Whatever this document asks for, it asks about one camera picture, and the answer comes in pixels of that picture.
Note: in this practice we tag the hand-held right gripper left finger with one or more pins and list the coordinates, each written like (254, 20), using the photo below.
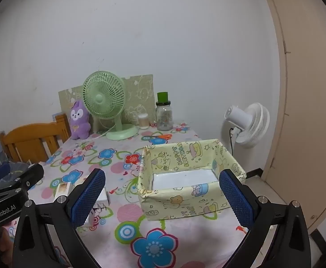
(87, 198)

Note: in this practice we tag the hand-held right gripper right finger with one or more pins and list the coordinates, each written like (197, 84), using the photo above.
(235, 198)

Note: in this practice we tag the small white picture box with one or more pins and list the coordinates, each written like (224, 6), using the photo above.
(64, 191)

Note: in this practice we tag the yellow printed storage box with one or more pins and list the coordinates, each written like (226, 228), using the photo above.
(179, 201)

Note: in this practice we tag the grey plaid blanket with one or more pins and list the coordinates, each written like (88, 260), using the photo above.
(17, 169)

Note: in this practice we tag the wooden chair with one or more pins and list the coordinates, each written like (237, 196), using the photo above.
(26, 136)

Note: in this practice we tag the white standing fan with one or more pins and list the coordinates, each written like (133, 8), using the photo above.
(252, 125)

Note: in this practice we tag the purple plush toy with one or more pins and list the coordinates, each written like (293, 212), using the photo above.
(79, 120)

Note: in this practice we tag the clear cotton swab container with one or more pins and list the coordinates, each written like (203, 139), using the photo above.
(143, 121)

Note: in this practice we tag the green desk fan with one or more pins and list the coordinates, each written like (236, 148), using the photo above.
(104, 97)

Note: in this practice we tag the beige wooden door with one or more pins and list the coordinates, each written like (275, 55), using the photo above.
(305, 117)

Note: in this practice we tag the glass jar with green lid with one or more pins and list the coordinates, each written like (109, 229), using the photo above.
(164, 117)

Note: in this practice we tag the beige patterned board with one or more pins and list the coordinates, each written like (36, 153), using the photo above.
(140, 89)

